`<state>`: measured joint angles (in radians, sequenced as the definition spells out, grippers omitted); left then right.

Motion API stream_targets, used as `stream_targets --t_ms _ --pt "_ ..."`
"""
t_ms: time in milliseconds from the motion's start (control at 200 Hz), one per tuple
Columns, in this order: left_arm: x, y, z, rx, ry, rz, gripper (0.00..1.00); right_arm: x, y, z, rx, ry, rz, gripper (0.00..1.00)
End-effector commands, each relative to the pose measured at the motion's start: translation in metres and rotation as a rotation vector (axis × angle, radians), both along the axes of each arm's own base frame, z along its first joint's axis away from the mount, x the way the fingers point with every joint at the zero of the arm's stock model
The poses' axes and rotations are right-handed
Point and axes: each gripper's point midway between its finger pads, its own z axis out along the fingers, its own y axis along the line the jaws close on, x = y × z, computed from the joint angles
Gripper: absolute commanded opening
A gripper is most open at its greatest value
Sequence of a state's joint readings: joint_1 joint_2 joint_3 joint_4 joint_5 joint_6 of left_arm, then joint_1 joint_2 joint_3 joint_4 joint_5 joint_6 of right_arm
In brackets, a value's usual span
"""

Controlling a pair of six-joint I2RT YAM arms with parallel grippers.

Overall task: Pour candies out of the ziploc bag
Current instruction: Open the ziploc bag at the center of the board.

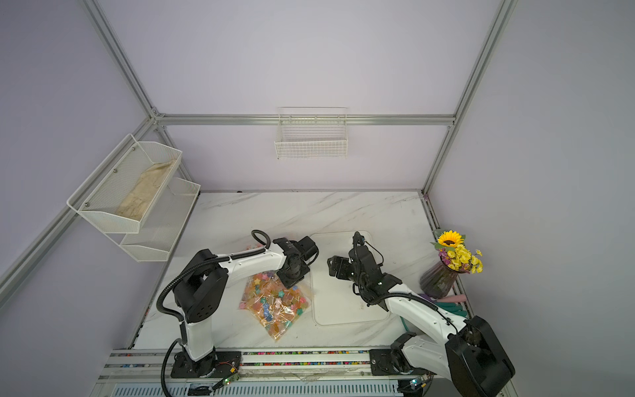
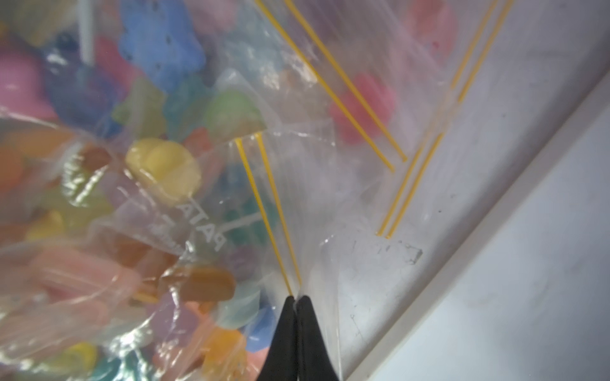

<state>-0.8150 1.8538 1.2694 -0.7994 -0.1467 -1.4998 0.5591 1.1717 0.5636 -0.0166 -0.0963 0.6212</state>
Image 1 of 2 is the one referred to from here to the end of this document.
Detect clear ziploc bag of candies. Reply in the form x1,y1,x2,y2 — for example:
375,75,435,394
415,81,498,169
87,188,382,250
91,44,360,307
239,271,310,341

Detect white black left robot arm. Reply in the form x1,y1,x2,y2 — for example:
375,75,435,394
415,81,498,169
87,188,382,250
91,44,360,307
155,229,319,381

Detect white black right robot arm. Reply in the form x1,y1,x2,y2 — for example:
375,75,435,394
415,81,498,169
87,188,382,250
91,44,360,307
327,233,516,396

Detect white plastic tray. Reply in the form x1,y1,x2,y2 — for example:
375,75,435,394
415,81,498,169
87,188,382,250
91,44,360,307
310,231,390,327

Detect dark glass vase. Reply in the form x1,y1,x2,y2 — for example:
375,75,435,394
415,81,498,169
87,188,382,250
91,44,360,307
419,261,460,299

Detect sunflower and yellow flower bouquet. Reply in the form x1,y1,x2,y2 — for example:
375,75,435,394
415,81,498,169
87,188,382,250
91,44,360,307
432,230,484,274

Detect green rubber glove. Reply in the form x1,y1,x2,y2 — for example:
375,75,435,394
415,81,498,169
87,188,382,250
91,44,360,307
436,301,469,319

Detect beige cloth in shelf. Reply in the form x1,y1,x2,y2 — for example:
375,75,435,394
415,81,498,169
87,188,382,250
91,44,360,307
116,160,175,221

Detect white two-tier mesh shelf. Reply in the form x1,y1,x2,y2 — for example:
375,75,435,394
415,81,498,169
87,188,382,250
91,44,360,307
67,135,200,262

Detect white wire wall basket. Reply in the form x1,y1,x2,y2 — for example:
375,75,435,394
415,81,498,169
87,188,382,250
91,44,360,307
275,107,349,160

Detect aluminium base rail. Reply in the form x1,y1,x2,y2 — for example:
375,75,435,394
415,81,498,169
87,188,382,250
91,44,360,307
91,346,509,397

